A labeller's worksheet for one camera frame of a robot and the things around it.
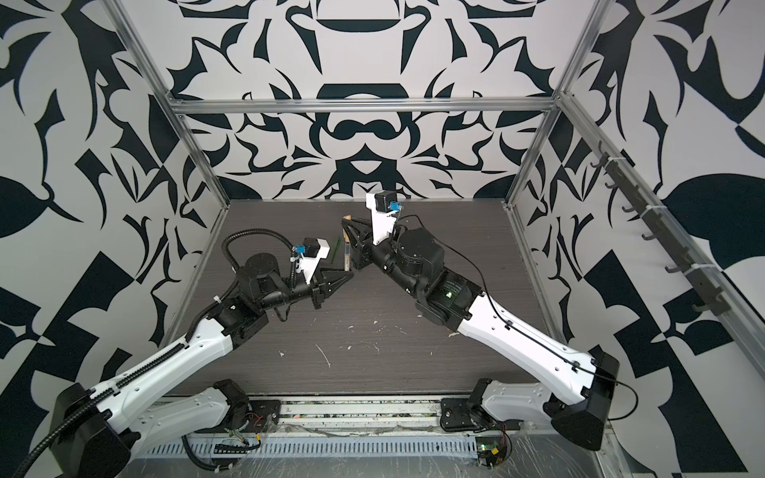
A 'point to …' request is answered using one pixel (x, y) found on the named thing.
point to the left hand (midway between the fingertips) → (352, 266)
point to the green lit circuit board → (488, 448)
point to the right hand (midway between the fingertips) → (345, 220)
